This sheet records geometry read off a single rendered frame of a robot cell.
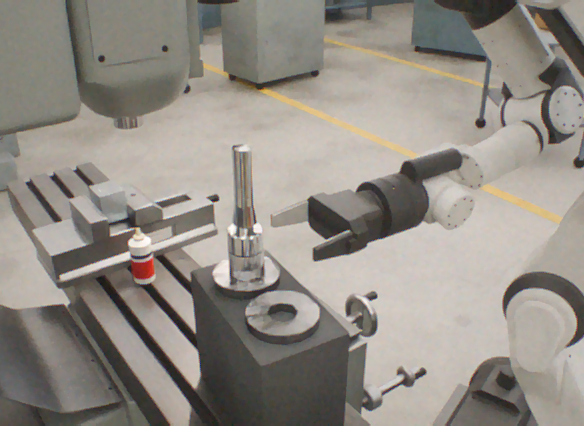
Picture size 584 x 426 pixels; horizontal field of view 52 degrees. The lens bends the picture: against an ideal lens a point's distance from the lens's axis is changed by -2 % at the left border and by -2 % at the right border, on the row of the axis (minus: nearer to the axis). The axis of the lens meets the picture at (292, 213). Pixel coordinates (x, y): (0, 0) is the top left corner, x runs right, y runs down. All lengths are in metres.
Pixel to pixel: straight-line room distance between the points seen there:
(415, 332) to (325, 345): 1.88
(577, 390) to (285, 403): 0.59
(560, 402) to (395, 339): 1.41
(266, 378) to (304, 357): 0.05
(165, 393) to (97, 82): 0.45
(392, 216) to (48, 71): 0.49
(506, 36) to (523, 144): 0.17
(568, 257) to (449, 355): 1.52
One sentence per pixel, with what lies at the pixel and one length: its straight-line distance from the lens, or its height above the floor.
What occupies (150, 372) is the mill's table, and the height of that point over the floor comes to 0.96.
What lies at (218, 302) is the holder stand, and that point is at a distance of 0.78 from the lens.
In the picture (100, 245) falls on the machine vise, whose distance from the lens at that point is 1.20.
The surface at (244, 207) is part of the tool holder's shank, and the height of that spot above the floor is 1.26.
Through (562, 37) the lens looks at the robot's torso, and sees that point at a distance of 0.93.
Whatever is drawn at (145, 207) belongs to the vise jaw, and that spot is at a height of 1.07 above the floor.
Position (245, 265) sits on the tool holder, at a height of 1.18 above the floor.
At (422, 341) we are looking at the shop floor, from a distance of 2.55.
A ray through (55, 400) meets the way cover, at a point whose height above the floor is 0.92.
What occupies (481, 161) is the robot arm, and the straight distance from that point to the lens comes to 0.99.
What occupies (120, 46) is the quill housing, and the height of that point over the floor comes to 1.43.
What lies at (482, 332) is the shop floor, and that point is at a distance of 2.65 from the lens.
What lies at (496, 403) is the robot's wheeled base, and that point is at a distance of 1.49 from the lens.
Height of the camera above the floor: 1.61
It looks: 28 degrees down
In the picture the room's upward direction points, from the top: straight up
